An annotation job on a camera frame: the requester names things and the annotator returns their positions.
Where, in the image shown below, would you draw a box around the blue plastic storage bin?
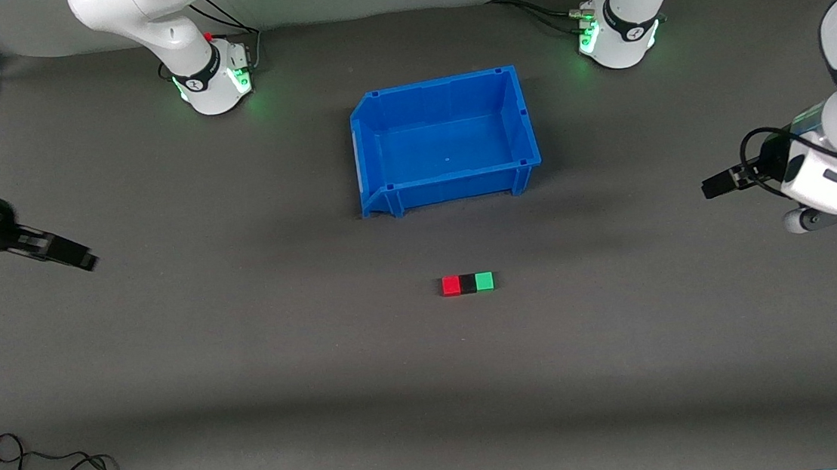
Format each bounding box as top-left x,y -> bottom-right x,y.
346,63 -> 546,221

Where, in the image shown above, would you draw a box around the right arm base black cables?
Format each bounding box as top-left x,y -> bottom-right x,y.
152,0 -> 265,84

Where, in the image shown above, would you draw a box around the left arm base black cables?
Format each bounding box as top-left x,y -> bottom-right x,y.
485,0 -> 625,44

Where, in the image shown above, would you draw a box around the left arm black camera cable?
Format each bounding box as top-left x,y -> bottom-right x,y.
737,121 -> 837,201

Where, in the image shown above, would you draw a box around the arm base black cables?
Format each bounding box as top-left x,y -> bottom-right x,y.
485,0 -> 625,44
152,0 -> 265,84

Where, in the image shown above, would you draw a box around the dark gray table mat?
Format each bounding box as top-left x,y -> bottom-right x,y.
0,0 -> 837,470

